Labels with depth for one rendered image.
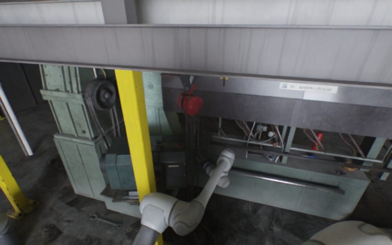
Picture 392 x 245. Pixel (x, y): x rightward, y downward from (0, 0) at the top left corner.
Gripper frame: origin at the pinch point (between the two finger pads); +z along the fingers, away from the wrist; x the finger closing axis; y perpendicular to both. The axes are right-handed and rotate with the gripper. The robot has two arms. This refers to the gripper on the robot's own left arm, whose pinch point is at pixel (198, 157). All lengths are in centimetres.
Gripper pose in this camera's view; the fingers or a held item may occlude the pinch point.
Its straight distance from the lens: 171.6
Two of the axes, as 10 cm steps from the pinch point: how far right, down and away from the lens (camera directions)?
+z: -5.3, -3.9, 7.5
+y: 0.0, -8.9, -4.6
